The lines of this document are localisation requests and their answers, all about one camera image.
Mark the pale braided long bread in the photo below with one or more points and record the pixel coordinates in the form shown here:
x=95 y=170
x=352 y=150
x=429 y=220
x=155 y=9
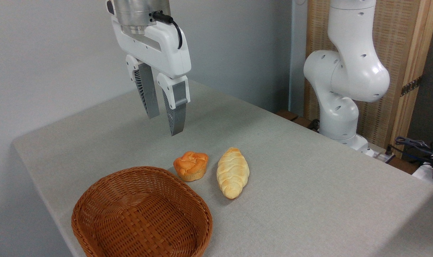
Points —
x=233 y=172

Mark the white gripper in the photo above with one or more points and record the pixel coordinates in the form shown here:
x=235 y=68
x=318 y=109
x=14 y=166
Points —
x=163 y=50

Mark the orange muffin-shaped bread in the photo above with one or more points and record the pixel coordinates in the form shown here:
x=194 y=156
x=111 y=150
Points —
x=190 y=165

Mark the brown woven wicker basket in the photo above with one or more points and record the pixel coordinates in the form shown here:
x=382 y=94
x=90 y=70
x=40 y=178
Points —
x=141 y=214

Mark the metal screen hinge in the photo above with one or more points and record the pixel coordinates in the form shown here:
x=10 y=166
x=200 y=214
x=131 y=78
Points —
x=411 y=86

